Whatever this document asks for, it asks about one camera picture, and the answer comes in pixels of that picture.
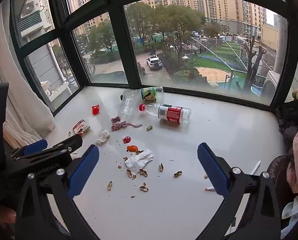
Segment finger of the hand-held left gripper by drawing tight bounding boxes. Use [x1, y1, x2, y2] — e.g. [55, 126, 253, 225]
[11, 134, 84, 178]
[11, 139, 49, 159]

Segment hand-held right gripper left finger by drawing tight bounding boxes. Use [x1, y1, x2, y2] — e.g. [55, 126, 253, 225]
[15, 144, 100, 240]

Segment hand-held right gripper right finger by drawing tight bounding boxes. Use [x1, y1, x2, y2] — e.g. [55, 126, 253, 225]
[197, 142, 282, 240]

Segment red label plastic bottle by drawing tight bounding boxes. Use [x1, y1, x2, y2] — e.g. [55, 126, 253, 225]
[139, 103, 191, 125]

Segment clear plastic cup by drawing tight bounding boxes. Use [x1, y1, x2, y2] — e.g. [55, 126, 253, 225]
[118, 89, 142, 120]

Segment person's left hand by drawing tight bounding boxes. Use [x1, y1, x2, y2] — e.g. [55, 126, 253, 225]
[0, 204, 17, 224]

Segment red and white snack wrapper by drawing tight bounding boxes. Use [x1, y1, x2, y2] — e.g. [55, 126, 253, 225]
[72, 119, 90, 134]

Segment scattered peanut shells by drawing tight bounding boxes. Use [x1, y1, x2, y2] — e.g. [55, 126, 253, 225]
[67, 125, 209, 193]

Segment small crumpled tissue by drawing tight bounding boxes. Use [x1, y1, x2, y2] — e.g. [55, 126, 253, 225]
[96, 129, 110, 145]

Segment white curtain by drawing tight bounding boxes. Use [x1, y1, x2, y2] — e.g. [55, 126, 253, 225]
[0, 0, 55, 150]

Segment white cigarette tan filter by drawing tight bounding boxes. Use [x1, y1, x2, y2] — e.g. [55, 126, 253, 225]
[250, 161, 261, 175]

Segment large white tissue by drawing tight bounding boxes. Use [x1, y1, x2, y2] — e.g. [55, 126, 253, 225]
[124, 149, 154, 175]

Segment dark speckled round object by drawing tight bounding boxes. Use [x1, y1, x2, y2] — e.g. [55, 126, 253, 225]
[266, 155, 296, 205]

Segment pale blue cloth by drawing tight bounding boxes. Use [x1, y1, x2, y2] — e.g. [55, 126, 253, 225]
[280, 195, 298, 239]

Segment dark cloth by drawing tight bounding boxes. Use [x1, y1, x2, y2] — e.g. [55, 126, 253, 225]
[275, 97, 298, 150]

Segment green label plastic bottle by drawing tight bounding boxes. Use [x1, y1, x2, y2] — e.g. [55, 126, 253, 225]
[139, 86, 164, 102]

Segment white parked car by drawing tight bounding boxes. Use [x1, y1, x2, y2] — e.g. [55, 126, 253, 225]
[146, 56, 163, 70]

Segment outdoor air conditioner unit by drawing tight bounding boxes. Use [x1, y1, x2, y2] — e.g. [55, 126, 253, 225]
[17, 0, 43, 30]

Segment red and white string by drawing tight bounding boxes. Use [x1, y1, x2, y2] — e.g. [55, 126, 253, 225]
[111, 116, 143, 132]

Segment dark window frame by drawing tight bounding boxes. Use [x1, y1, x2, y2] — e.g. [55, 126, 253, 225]
[9, 0, 298, 117]

